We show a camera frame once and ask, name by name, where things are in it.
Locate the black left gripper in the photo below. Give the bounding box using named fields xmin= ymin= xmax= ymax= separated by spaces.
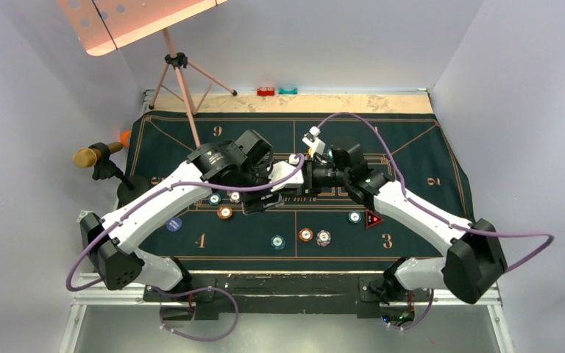
xmin=235 ymin=157 xmax=283 ymax=213

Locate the green blue poker chip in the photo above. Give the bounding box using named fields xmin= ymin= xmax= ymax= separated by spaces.
xmin=208 ymin=193 xmax=222 ymax=205

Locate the black red all-in triangle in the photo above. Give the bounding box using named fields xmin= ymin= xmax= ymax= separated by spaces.
xmin=365 ymin=210 xmax=384 ymax=229

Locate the orange yellow poker chip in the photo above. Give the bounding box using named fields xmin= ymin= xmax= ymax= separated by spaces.
xmin=217 ymin=206 xmax=233 ymax=220

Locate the purple small blind button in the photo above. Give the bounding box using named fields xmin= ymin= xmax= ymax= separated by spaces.
xmin=166 ymin=216 xmax=183 ymax=232

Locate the blue white card deck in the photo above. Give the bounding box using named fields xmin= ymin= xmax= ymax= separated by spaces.
xmin=242 ymin=193 xmax=284 ymax=215

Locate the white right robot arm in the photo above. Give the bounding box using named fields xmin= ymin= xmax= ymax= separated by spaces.
xmin=302 ymin=131 xmax=507 ymax=304

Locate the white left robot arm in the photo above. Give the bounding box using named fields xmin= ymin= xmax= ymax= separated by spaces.
xmin=79 ymin=130 xmax=305 ymax=301

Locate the green poker mat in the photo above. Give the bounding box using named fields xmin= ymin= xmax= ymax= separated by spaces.
xmin=141 ymin=113 xmax=474 ymax=271

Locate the red block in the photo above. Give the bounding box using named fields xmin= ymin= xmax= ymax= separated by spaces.
xmin=256 ymin=87 xmax=276 ymax=96

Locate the white pink chip stack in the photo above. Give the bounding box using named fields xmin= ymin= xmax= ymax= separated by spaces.
xmin=316 ymin=230 xmax=332 ymax=247

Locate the teal block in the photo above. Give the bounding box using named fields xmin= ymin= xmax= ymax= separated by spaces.
xmin=278 ymin=86 xmax=298 ymax=95

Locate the orange yellow chip stack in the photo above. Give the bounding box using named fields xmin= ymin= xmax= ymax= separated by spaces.
xmin=298 ymin=228 xmax=313 ymax=242

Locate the gold microphone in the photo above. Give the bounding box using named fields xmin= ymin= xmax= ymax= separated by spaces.
xmin=72 ymin=142 xmax=124 ymax=168

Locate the grey lego brick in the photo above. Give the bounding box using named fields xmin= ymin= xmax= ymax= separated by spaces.
xmin=77 ymin=210 xmax=89 ymax=222

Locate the pink music stand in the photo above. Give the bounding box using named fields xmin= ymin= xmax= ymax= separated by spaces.
xmin=57 ymin=0 xmax=238 ymax=146

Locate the white left camera box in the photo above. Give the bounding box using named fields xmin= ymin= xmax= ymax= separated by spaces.
xmin=269 ymin=154 xmax=305 ymax=192

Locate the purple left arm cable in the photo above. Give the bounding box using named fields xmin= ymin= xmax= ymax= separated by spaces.
xmin=65 ymin=152 xmax=307 ymax=342

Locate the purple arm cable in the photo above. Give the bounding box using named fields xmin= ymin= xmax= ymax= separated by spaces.
xmin=313 ymin=112 xmax=555 ymax=332
xmin=65 ymin=152 xmax=307 ymax=342

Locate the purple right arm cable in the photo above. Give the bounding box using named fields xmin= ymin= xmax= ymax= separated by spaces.
xmin=313 ymin=112 xmax=555 ymax=332

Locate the aluminium rail frame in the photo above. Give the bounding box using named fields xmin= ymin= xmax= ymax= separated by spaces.
xmin=72 ymin=270 xmax=501 ymax=330

